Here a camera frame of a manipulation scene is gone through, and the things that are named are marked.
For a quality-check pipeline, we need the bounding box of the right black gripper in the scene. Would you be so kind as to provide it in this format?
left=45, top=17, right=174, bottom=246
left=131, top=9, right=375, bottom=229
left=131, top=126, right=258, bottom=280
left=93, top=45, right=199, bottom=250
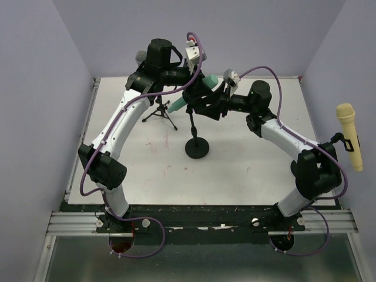
left=197, top=80, right=255, bottom=122

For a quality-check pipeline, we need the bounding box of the teal microphone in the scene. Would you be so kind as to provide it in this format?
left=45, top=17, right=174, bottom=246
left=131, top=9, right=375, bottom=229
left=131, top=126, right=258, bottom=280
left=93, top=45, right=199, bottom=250
left=167, top=74, right=219, bottom=113

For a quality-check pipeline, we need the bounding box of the black round-base mic stand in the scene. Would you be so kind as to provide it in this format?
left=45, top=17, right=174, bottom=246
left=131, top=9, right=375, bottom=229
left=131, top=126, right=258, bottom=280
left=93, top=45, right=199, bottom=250
left=184, top=106, right=210, bottom=159

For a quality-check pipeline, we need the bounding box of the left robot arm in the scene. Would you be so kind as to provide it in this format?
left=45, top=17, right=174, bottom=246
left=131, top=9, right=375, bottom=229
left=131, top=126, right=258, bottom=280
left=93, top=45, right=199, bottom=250
left=78, top=32, right=205, bottom=232

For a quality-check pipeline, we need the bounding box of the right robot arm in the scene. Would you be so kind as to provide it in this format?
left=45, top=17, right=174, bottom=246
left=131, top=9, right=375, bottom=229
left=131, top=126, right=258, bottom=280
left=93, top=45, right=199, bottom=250
left=185, top=80, right=342, bottom=230

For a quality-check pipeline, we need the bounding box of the black tripod mic stand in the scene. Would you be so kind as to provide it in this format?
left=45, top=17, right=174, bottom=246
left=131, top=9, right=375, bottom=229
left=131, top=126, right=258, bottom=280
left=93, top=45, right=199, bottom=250
left=142, top=96, right=178, bottom=130

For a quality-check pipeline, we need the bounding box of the black microphone silver grille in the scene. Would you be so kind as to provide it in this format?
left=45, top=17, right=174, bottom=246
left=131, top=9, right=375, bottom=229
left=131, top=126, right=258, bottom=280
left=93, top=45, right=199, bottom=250
left=135, top=50, right=147, bottom=66

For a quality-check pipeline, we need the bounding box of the right black round-base stand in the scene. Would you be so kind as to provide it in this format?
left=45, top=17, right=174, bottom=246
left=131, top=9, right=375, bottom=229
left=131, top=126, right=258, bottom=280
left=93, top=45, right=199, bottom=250
left=290, top=160, right=299, bottom=179

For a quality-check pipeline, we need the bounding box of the cream microphone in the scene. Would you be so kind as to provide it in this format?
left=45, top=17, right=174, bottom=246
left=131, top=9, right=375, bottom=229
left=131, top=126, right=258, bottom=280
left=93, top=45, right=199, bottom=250
left=336, top=103, right=363, bottom=172

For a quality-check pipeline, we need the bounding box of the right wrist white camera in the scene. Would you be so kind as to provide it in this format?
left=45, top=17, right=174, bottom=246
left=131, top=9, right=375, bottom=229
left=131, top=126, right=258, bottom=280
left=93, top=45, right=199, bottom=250
left=223, top=69, right=241, bottom=88

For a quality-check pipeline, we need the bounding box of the wrist white camera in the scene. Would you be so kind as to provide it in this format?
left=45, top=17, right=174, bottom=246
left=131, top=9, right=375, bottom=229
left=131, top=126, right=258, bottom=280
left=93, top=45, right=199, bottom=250
left=185, top=39, right=200, bottom=74
left=223, top=69, right=241, bottom=88

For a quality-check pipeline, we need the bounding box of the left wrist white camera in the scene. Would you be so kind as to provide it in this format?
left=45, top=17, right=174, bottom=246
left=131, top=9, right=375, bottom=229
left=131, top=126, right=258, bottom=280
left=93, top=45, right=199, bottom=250
left=185, top=39, right=200, bottom=74

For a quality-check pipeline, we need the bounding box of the black mounting rail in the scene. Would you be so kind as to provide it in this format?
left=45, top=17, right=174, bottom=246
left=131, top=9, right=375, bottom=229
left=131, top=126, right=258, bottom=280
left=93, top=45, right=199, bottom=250
left=96, top=204, right=305, bottom=246

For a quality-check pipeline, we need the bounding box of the aluminium frame rail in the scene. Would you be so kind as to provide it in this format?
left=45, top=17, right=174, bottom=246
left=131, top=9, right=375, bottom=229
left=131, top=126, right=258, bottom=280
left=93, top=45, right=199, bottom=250
left=47, top=206, right=358, bottom=236

